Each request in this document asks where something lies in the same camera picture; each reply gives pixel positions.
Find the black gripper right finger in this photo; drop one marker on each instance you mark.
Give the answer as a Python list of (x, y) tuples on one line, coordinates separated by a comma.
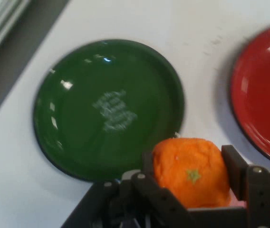
[(256, 185)]

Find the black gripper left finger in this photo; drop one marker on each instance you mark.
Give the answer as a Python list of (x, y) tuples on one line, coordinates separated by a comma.
[(154, 194)]

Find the red enamel plate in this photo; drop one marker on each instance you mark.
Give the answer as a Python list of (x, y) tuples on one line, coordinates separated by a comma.
[(265, 95)]

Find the green enamel plate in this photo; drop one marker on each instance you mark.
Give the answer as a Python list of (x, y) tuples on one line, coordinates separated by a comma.
[(106, 111)]

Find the orange toy fruit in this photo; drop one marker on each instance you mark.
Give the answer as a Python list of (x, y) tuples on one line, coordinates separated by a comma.
[(192, 171)]

